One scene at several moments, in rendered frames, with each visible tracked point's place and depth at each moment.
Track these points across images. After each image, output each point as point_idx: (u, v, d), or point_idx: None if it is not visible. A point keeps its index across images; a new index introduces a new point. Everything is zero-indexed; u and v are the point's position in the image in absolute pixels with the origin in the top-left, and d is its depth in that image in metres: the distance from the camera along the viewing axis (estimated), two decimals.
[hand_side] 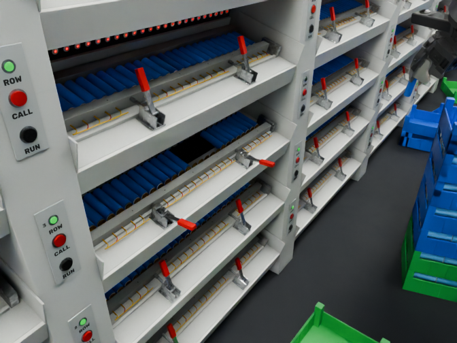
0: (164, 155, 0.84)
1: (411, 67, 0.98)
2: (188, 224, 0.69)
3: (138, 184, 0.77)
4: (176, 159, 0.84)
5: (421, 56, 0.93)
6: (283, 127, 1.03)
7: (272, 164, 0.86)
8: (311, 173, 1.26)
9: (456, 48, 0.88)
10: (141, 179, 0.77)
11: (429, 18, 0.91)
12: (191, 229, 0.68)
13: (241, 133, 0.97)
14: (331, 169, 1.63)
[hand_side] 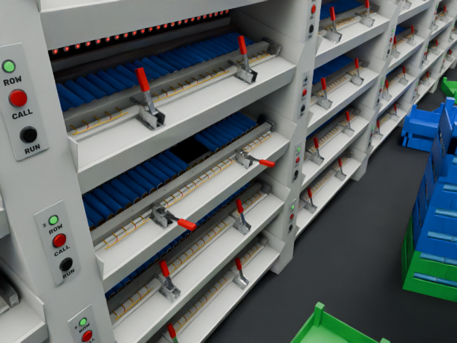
0: (164, 155, 0.84)
1: None
2: (188, 224, 0.69)
3: (138, 184, 0.77)
4: (176, 159, 0.84)
5: None
6: (283, 127, 1.03)
7: (272, 164, 0.86)
8: (311, 173, 1.26)
9: None
10: (141, 179, 0.77)
11: None
12: (191, 229, 0.68)
13: (241, 133, 0.97)
14: (331, 169, 1.63)
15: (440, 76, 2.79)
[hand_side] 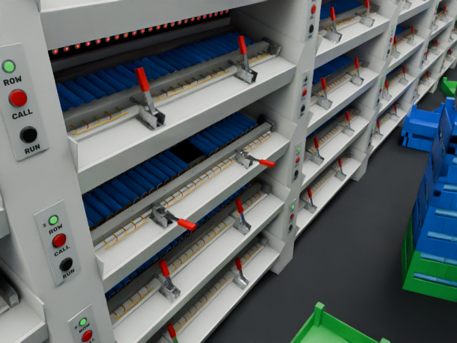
0: (164, 155, 0.84)
1: (455, 93, 1.04)
2: (188, 224, 0.69)
3: (138, 184, 0.77)
4: (176, 159, 0.84)
5: None
6: (283, 127, 1.03)
7: (272, 164, 0.86)
8: (311, 173, 1.26)
9: None
10: (141, 179, 0.77)
11: None
12: (191, 229, 0.68)
13: (241, 133, 0.97)
14: (331, 169, 1.63)
15: (440, 76, 2.79)
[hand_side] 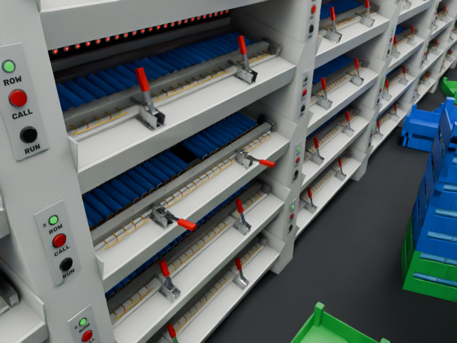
0: (164, 155, 0.84)
1: None
2: (188, 224, 0.69)
3: (138, 184, 0.77)
4: (176, 159, 0.84)
5: None
6: (283, 127, 1.03)
7: (272, 164, 0.86)
8: (311, 173, 1.26)
9: None
10: (141, 179, 0.77)
11: None
12: (191, 229, 0.68)
13: (241, 133, 0.97)
14: (331, 169, 1.63)
15: (440, 76, 2.79)
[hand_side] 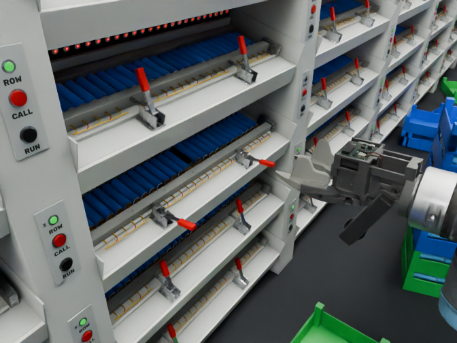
0: (164, 155, 0.84)
1: None
2: (188, 224, 0.69)
3: (138, 184, 0.77)
4: (176, 159, 0.84)
5: None
6: (283, 127, 1.03)
7: (272, 164, 0.86)
8: None
9: None
10: (141, 179, 0.77)
11: None
12: (191, 229, 0.68)
13: (241, 133, 0.97)
14: None
15: (440, 76, 2.79)
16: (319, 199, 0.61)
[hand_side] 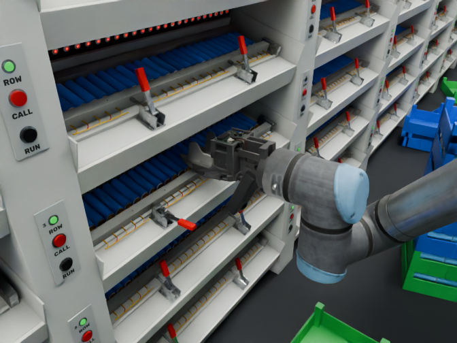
0: (164, 155, 0.84)
1: None
2: (188, 224, 0.69)
3: (138, 184, 0.77)
4: (176, 159, 0.84)
5: None
6: (283, 127, 1.03)
7: None
8: None
9: None
10: (141, 179, 0.77)
11: (255, 189, 0.80)
12: (191, 229, 0.68)
13: (241, 133, 0.97)
14: None
15: (440, 76, 2.79)
16: (202, 175, 0.77)
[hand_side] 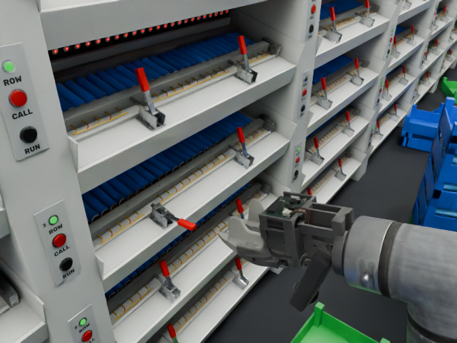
0: None
1: None
2: (188, 224, 0.69)
3: (132, 180, 0.78)
4: (171, 155, 0.85)
5: None
6: (283, 127, 1.03)
7: (236, 128, 0.88)
8: (311, 173, 1.26)
9: None
10: (135, 175, 0.78)
11: (326, 273, 0.57)
12: (191, 229, 0.68)
13: (237, 129, 0.98)
14: (331, 169, 1.63)
15: (440, 76, 2.79)
16: (253, 262, 0.56)
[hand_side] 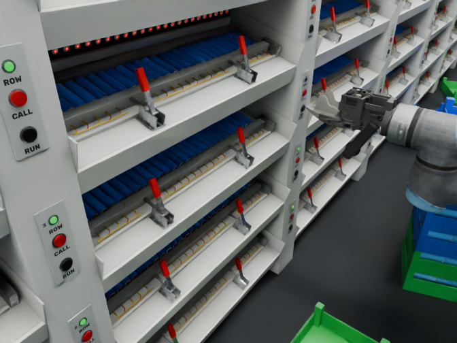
0: None
1: None
2: (150, 184, 0.70)
3: (132, 180, 0.78)
4: (171, 155, 0.85)
5: None
6: (283, 127, 1.03)
7: (236, 128, 0.88)
8: (311, 173, 1.26)
9: (373, 101, 0.93)
10: (135, 175, 0.78)
11: (367, 139, 0.97)
12: (149, 181, 0.70)
13: (237, 129, 0.98)
14: (331, 169, 1.63)
15: (440, 76, 2.79)
16: (328, 123, 0.95)
